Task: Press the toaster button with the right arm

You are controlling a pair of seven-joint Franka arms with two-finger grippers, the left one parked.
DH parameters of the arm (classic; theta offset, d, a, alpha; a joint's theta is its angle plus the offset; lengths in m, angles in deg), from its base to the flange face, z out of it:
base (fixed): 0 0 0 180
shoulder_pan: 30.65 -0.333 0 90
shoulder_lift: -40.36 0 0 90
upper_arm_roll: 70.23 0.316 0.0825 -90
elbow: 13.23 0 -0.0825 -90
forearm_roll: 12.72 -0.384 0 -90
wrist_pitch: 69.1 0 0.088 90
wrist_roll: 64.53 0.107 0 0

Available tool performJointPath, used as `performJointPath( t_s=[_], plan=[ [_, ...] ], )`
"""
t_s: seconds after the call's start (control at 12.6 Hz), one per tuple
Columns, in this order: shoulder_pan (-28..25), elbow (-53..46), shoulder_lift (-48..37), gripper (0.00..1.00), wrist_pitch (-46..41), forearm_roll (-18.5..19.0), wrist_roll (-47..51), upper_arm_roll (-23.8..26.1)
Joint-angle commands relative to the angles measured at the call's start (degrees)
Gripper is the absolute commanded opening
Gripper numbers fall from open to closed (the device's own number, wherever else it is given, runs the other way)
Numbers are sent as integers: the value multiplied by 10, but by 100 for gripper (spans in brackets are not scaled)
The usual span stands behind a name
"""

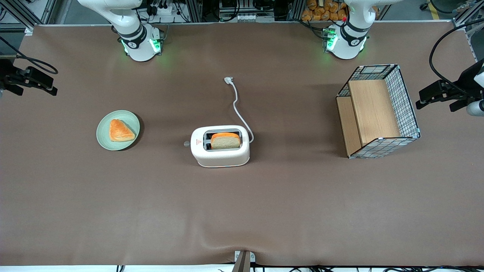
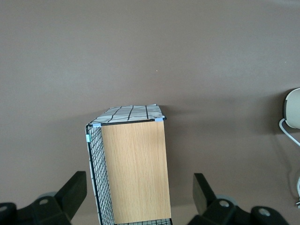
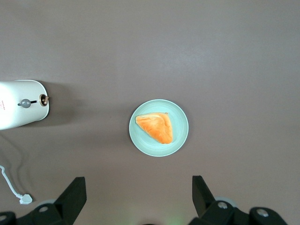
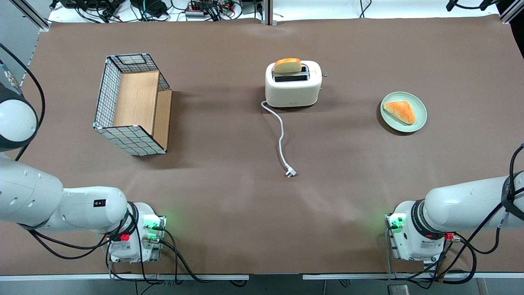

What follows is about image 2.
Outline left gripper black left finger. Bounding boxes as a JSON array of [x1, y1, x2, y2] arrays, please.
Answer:
[[0, 171, 88, 225]]

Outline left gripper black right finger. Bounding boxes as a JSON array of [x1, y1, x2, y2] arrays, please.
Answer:
[[193, 172, 290, 225]]

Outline white two-slot toaster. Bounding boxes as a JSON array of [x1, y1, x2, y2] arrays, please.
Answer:
[[283, 87, 300, 130]]

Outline light wooden shelf insert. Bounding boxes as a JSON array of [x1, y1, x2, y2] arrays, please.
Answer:
[[101, 120, 173, 225]]

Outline brown table cover mat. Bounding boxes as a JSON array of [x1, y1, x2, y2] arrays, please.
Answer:
[[0, 0, 300, 225]]

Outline wire basket with checked fabric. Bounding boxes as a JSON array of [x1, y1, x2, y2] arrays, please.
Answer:
[[84, 105, 173, 225]]

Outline white toaster power cord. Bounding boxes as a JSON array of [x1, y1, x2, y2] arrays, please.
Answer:
[[278, 117, 300, 208]]

